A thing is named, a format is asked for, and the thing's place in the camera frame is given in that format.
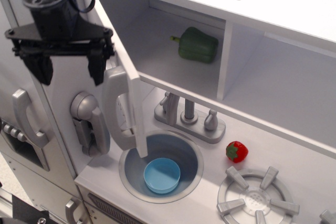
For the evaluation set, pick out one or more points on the grey toy stove burner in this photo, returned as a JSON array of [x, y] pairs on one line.
[[255, 196]]

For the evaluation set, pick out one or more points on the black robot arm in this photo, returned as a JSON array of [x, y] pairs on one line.
[[60, 30]]

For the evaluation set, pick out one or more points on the round grey sink basin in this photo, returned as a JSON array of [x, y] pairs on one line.
[[163, 144]]

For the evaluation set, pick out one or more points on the grey toy faucet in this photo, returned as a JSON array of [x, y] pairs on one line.
[[205, 126]]

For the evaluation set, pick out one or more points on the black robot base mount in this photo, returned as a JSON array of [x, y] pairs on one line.
[[25, 213]]

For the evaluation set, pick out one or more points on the grey oven door handle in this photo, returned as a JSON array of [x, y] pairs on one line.
[[70, 209]]

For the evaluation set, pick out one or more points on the light blue bowl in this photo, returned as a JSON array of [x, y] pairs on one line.
[[162, 175]]

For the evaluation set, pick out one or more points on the grey fridge door handle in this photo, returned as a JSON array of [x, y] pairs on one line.
[[21, 102]]

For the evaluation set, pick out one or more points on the green toy bell pepper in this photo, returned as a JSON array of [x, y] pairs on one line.
[[196, 45]]

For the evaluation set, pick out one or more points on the white toy kitchen cabinet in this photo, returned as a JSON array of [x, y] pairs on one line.
[[272, 82]]

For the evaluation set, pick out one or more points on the white microwave door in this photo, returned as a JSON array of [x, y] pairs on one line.
[[121, 101]]

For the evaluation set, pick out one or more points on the red toy strawberry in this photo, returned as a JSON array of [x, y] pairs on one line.
[[236, 151]]

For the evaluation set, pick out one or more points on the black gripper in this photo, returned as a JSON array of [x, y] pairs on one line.
[[59, 30]]

